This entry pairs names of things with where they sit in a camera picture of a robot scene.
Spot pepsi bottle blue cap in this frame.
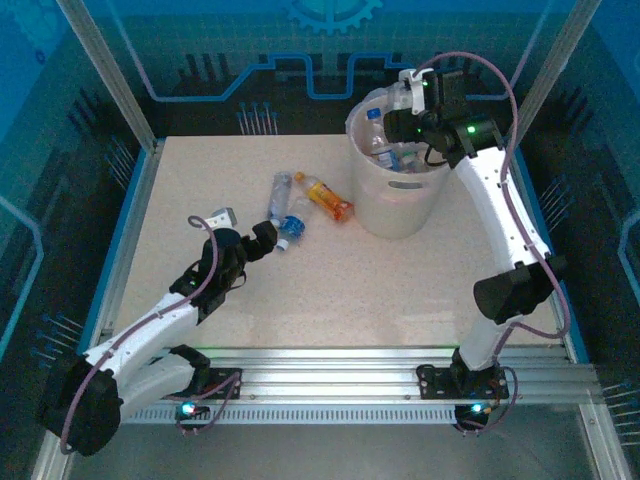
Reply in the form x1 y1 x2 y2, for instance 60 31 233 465
366 107 401 169

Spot orange juice bottle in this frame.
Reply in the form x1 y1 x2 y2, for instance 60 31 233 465
293 171 356 224

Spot round beige bin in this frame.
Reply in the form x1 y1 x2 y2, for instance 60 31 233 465
345 84 451 240

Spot blue label water bottle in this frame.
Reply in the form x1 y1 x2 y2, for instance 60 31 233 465
276 196 314 252

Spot tall clear empty bottle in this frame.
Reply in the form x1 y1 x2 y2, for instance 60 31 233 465
267 171 294 221

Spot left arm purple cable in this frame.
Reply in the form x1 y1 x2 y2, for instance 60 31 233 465
58 215 241 456

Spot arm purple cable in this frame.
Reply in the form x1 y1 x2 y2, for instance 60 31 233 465
412 51 571 436
58 215 241 456

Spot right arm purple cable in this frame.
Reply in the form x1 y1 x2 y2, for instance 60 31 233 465
412 51 571 436

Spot blue aluminium side rail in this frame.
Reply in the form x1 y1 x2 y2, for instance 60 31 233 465
499 137 591 364
74 139 166 364

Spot aluminium frame post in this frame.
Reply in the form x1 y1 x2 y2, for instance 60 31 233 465
504 0 601 146
55 0 162 151

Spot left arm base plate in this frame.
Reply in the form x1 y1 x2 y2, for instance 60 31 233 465
197 367 244 401

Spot aluminium front rail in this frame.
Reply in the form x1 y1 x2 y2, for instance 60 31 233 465
64 344 601 404

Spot slotted cable duct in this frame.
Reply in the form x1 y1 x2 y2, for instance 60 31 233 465
139 405 464 426

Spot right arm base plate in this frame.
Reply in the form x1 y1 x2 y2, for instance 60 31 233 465
416 363 511 401

